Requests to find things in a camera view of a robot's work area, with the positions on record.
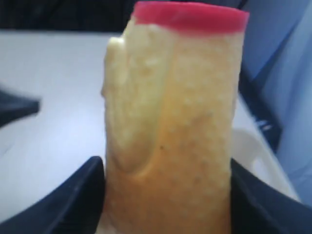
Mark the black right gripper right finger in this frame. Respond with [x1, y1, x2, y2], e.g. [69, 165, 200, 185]
[231, 159, 312, 234]

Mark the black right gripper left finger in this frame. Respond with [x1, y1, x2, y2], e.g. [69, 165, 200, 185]
[0, 156, 105, 234]

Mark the large yellow rubber chicken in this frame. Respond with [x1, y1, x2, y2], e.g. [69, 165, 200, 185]
[102, 1, 249, 234]

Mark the blue-grey backdrop curtain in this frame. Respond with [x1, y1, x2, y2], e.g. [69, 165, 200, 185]
[240, 0, 312, 159]

